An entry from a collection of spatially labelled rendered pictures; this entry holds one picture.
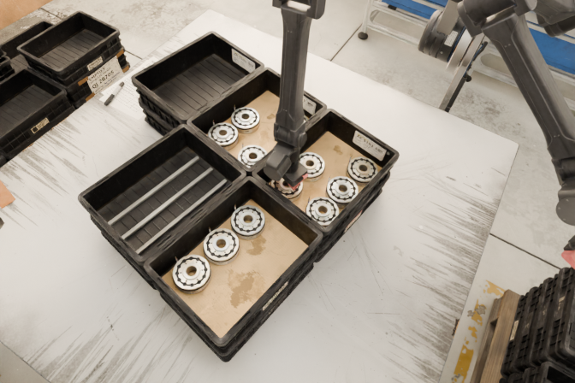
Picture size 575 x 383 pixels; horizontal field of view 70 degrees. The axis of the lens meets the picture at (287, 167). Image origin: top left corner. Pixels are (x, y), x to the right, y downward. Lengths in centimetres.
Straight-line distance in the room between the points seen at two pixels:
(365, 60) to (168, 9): 159
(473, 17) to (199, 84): 110
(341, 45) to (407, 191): 189
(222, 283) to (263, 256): 14
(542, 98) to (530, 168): 205
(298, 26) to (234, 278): 70
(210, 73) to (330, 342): 109
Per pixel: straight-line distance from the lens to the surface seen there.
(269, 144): 146
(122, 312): 138
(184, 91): 166
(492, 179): 178
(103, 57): 240
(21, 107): 248
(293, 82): 100
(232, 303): 119
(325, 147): 147
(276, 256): 124
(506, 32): 86
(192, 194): 136
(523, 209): 273
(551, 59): 316
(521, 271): 251
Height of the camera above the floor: 197
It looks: 54 degrees down
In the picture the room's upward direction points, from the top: 6 degrees clockwise
